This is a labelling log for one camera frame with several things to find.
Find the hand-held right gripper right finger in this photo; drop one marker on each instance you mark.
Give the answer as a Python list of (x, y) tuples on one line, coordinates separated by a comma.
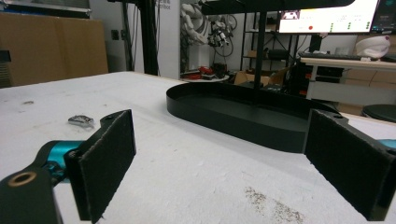
[(348, 161)]

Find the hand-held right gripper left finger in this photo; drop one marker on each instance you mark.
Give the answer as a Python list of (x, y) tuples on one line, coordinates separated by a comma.
[(99, 168)]

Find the small silver item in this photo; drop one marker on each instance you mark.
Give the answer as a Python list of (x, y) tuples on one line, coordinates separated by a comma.
[(81, 120)]

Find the black oval tray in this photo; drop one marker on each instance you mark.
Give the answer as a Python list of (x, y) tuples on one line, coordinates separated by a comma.
[(236, 119)]

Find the black round stool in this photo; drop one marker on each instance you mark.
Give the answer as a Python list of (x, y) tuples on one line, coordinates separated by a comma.
[(380, 112)]

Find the white desk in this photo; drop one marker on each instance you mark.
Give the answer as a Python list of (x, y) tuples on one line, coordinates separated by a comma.
[(351, 77)]

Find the black keyboard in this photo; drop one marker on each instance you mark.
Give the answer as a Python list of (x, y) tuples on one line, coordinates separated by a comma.
[(334, 57)]

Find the white round plush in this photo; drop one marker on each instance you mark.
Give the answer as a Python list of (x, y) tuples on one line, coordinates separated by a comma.
[(372, 46)]

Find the cardboard box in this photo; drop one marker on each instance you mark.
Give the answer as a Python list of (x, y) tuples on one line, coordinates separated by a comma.
[(252, 77)]

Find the large cardboard sheet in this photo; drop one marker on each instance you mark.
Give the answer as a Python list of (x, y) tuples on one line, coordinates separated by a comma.
[(53, 48)]

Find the small white round table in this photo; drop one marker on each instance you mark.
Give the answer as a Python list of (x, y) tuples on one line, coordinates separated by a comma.
[(205, 79)]

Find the black metal shelf rack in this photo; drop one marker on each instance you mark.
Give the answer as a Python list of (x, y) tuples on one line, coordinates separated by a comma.
[(267, 46)]

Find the black metal stand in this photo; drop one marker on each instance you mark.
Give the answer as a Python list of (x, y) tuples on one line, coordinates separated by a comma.
[(148, 35)]

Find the computer monitor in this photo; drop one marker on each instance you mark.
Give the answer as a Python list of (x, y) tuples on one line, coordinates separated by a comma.
[(334, 15)]

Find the white robot figure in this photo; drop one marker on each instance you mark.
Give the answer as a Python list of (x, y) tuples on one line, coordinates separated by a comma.
[(193, 23)]

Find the black upper shelf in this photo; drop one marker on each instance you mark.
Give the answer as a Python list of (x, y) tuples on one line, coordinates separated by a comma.
[(274, 5)]

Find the black tray shelf post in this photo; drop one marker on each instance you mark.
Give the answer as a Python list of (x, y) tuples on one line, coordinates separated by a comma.
[(259, 51)]

